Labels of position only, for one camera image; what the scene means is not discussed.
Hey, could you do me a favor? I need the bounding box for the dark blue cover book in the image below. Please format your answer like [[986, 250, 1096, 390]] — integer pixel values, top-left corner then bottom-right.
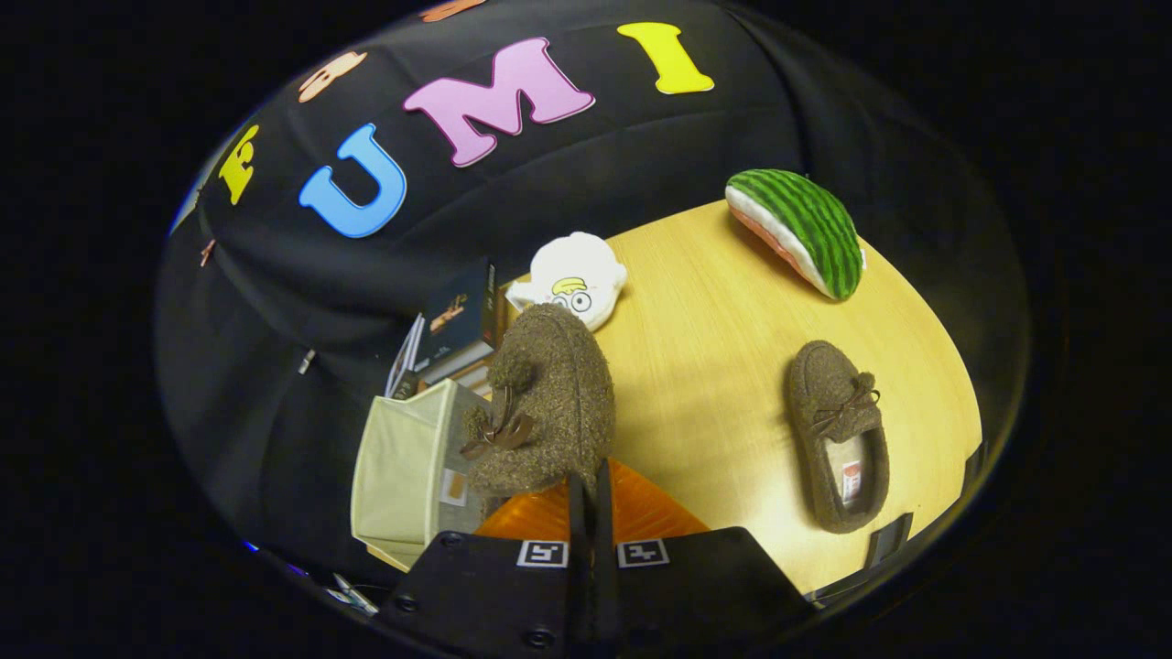
[[417, 261, 500, 372]]

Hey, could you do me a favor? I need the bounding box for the grey fabric storage box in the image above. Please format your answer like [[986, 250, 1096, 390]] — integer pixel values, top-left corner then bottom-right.
[[351, 378, 495, 573]]

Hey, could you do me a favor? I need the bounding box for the white cover book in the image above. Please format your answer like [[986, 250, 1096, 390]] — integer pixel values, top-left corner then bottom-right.
[[385, 314, 427, 399]]

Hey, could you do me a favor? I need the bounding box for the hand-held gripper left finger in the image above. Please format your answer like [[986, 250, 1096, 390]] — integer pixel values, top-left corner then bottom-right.
[[377, 471, 591, 655]]

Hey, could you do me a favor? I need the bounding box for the brown fuzzy shoe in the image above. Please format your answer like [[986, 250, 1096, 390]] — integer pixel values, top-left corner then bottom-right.
[[786, 340, 891, 535], [458, 302, 616, 500]]

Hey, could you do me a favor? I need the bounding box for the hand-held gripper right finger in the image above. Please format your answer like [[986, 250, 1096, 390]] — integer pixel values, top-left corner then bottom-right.
[[595, 458, 816, 642]]

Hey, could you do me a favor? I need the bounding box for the white plush toy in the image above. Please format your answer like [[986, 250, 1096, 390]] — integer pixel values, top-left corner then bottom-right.
[[506, 232, 628, 332]]

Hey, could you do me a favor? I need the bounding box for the watermelon slice plush toy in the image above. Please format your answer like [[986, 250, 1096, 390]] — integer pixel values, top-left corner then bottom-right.
[[725, 168, 866, 301]]

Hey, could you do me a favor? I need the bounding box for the brown cover book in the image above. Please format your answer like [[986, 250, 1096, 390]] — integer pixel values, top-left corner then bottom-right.
[[439, 357, 495, 399]]

